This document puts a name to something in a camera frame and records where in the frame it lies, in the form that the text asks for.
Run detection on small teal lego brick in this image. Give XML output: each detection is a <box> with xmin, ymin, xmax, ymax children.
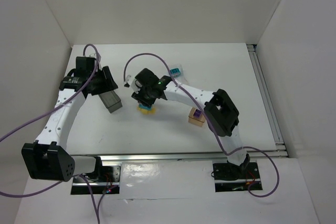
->
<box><xmin>139</xmin><ymin>104</ymin><xmax>152</xmax><ymax>110</ymax></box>

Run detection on yellow lego pieces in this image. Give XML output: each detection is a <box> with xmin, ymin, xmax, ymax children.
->
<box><xmin>137</xmin><ymin>106</ymin><xmax>156</xmax><ymax>115</ymax></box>

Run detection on purple curved lego piece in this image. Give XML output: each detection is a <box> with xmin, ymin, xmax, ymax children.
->
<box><xmin>193</xmin><ymin>109</ymin><xmax>202</xmax><ymax>118</ymax></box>

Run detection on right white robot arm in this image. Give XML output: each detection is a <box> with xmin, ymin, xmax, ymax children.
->
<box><xmin>124</xmin><ymin>68</ymin><xmax>250</xmax><ymax>173</ymax></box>

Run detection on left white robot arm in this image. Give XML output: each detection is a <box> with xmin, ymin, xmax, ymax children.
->
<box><xmin>22</xmin><ymin>57</ymin><xmax>121</xmax><ymax>182</ymax></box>

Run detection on grey translucent container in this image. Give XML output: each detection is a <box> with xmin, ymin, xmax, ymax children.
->
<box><xmin>99</xmin><ymin>91</ymin><xmax>122</xmax><ymax>113</ymax></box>

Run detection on clear plastic container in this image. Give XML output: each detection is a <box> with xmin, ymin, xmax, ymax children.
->
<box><xmin>169</xmin><ymin>63</ymin><xmax>188</xmax><ymax>84</ymax></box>

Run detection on amber translucent container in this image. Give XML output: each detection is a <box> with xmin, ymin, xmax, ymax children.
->
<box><xmin>188</xmin><ymin>108</ymin><xmax>206</xmax><ymax>127</ymax></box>

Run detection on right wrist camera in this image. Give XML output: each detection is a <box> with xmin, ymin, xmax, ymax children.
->
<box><xmin>124</xmin><ymin>75</ymin><xmax>142</xmax><ymax>93</ymax></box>

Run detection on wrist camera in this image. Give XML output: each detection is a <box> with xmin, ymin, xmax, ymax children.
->
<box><xmin>88</xmin><ymin>53</ymin><xmax>101</xmax><ymax>63</ymax></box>
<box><xmin>124</xmin><ymin>75</ymin><xmax>142</xmax><ymax>93</ymax></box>

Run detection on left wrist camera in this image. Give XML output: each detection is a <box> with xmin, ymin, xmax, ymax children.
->
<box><xmin>88</xmin><ymin>53</ymin><xmax>101</xmax><ymax>63</ymax></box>

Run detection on aluminium rail front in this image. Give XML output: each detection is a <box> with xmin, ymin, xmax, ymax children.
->
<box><xmin>61</xmin><ymin>151</ymin><xmax>237</xmax><ymax>162</ymax></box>

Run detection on aluminium rail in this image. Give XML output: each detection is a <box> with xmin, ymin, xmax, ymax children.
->
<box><xmin>246</xmin><ymin>44</ymin><xmax>288</xmax><ymax>157</ymax></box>
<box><xmin>61</xmin><ymin>151</ymin><xmax>237</xmax><ymax>162</ymax></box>

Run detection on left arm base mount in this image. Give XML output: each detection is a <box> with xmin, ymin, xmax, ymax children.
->
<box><xmin>70</xmin><ymin>164</ymin><xmax>121</xmax><ymax>195</ymax></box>

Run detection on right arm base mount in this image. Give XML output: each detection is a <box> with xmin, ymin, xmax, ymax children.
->
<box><xmin>211</xmin><ymin>162</ymin><xmax>263</xmax><ymax>193</ymax></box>

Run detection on aluminium rail right side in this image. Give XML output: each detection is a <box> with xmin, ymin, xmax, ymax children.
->
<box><xmin>246</xmin><ymin>44</ymin><xmax>288</xmax><ymax>157</ymax></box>

